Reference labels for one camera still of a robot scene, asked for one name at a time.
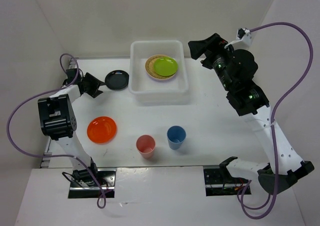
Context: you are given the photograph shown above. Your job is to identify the pink cup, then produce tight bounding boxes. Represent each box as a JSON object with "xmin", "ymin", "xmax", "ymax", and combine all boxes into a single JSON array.
[{"xmin": 136, "ymin": 135, "xmax": 156, "ymax": 159}]

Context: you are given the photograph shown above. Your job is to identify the orange plate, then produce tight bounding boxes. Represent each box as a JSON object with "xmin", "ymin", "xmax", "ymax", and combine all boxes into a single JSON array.
[{"xmin": 86, "ymin": 116, "xmax": 117, "ymax": 144}]

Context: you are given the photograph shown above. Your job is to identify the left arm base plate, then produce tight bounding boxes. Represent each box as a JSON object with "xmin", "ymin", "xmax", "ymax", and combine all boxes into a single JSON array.
[{"xmin": 63, "ymin": 168, "xmax": 117, "ymax": 199}]

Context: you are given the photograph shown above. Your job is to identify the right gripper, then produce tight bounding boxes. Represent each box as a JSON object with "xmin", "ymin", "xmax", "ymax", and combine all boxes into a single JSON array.
[{"xmin": 187, "ymin": 32, "xmax": 237, "ymax": 91}]

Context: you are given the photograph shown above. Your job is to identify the purple plate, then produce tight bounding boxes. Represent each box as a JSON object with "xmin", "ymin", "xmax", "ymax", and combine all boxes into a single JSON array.
[{"xmin": 149, "ymin": 75, "xmax": 176, "ymax": 82}]

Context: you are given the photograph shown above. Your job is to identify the beige plate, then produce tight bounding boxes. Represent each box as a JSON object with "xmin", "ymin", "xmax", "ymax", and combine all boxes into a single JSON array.
[{"xmin": 145, "ymin": 54, "xmax": 178, "ymax": 81}]

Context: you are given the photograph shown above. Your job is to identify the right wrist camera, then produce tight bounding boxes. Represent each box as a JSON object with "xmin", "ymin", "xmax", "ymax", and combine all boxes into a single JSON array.
[{"xmin": 236, "ymin": 28, "xmax": 252, "ymax": 46}]

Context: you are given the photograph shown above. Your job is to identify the black plate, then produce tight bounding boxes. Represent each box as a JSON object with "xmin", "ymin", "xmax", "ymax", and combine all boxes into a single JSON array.
[{"xmin": 104, "ymin": 70, "xmax": 129, "ymax": 91}]

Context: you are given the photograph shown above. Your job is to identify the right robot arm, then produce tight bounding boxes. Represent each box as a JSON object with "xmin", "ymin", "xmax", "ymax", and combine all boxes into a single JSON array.
[{"xmin": 188, "ymin": 33, "xmax": 314, "ymax": 195}]

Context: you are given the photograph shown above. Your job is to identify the blue cup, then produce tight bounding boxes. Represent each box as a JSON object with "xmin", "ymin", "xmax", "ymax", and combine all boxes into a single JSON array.
[{"xmin": 166, "ymin": 126, "xmax": 187, "ymax": 150}]

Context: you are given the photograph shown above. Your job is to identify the round bamboo mat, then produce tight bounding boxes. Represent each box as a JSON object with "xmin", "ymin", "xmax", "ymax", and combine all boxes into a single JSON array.
[{"xmin": 145, "ymin": 54, "xmax": 170, "ymax": 79}]

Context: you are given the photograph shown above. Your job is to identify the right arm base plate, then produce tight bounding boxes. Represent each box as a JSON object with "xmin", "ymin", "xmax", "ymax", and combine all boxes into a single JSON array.
[{"xmin": 203, "ymin": 166, "xmax": 249, "ymax": 197}]

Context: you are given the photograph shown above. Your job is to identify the white plastic bin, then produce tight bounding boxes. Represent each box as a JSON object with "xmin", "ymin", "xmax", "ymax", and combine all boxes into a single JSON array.
[{"xmin": 128, "ymin": 40, "xmax": 189, "ymax": 104}]

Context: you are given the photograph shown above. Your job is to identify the green plate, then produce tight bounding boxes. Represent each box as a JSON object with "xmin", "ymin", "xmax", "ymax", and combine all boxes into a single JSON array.
[{"xmin": 153, "ymin": 57, "xmax": 178, "ymax": 76}]

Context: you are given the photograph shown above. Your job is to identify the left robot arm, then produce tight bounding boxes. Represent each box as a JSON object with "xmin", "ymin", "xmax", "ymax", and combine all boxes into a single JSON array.
[{"xmin": 37, "ymin": 68, "xmax": 104, "ymax": 187}]

